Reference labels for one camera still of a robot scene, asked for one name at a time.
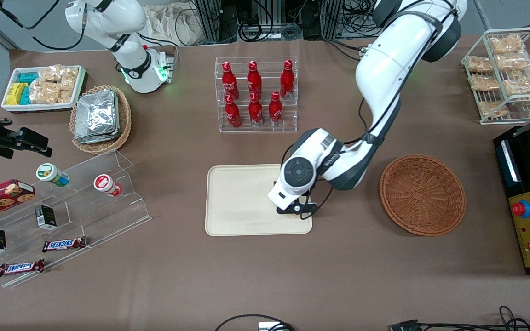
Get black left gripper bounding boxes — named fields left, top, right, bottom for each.
left=276, top=196, right=320, bottom=218

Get white rectangular snack tray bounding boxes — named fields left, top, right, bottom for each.
left=1, top=65, right=86, bottom=114

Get cream plastic tray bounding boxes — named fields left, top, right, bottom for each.
left=205, top=163, right=313, bottom=237

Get light oval wicker basket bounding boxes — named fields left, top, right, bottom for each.
left=69, top=85, right=133, bottom=154

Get brown round wicker basket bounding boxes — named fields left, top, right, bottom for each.
left=379, top=154, right=467, bottom=237

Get green lid snack cup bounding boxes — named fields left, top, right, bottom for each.
left=35, top=163, right=70, bottom=188

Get clear bag rice crackers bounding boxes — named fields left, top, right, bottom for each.
left=38, top=65, right=63, bottom=83
left=59, top=66, right=80, bottom=91
left=29, top=81, right=74, bottom=104

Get yellow snack box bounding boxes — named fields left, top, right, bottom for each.
left=6, top=83, right=28, bottom=106

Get silver foil packet stack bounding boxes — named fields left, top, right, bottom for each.
left=74, top=89, right=121, bottom=144

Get red lid snack cup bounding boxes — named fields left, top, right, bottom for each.
left=93, top=174, right=123, bottom=198

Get clear acrylic bottle rack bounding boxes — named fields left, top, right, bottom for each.
left=214, top=56, right=299, bottom=134

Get red cola bottle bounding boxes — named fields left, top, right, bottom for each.
left=221, top=61, right=240, bottom=101
left=268, top=91, right=284, bottom=127
left=280, top=59, right=295, bottom=100
left=248, top=92, right=265, bottom=128
left=247, top=60, right=263, bottom=100
left=224, top=94, right=242, bottom=129

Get Snickers chocolate bar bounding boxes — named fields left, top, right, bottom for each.
left=42, top=237, right=88, bottom=253
left=0, top=259, right=46, bottom=278

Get clear acrylic stepped shelf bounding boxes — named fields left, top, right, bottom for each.
left=0, top=149, right=152, bottom=289

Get white cloth bag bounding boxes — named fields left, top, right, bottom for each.
left=144, top=4, right=207, bottom=46

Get clear pack fried snack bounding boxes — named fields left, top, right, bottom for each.
left=489, top=35, right=525, bottom=55
left=478, top=101, right=510, bottom=118
left=503, top=68, right=530, bottom=96
left=496, top=53, right=530, bottom=70
left=470, top=74, right=501, bottom=91
left=467, top=56, right=494, bottom=74

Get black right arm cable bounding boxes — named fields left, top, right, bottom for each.
left=0, top=0, right=87, bottom=51

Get black looped floor cable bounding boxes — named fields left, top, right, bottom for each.
left=213, top=314, right=296, bottom=331

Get white wire rack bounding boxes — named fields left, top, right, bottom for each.
left=461, top=27, right=530, bottom=125

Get black tangled cable with plug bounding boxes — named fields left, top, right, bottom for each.
left=389, top=305, right=530, bottom=331

